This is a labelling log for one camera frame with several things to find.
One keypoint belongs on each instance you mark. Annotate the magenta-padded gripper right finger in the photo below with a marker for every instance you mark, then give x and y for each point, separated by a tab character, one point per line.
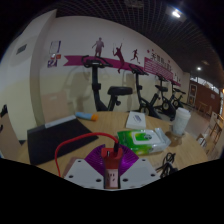
141	171

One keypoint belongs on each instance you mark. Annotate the round ceiling light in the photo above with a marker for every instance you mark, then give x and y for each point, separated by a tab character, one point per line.
176	13
199	68

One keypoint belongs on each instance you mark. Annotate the green wet wipes pack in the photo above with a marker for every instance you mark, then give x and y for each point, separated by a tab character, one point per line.
140	140

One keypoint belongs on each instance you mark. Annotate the black exercise bike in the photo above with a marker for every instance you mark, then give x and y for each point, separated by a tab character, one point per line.
166	106
178	100
138	90
96	90

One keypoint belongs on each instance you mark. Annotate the blue and orange tube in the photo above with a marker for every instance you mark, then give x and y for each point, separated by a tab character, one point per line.
85	116

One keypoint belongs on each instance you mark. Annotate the black laptop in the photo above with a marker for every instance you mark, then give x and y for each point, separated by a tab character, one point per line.
53	140

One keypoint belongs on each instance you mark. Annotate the red charger block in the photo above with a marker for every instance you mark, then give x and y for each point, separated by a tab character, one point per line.
111	158

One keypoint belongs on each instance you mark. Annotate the white tissue packet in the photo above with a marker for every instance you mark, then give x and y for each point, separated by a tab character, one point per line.
136	120

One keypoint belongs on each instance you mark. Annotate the white paper cup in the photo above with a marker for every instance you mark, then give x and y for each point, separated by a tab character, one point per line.
181	121

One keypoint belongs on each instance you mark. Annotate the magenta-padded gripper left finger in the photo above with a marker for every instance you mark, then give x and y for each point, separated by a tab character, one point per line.
81	171

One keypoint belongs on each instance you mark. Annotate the wall poster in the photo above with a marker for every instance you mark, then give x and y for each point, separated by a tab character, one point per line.
54	53

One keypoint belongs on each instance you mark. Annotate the light wooden chair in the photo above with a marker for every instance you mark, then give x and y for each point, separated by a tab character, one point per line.
55	106
8	140

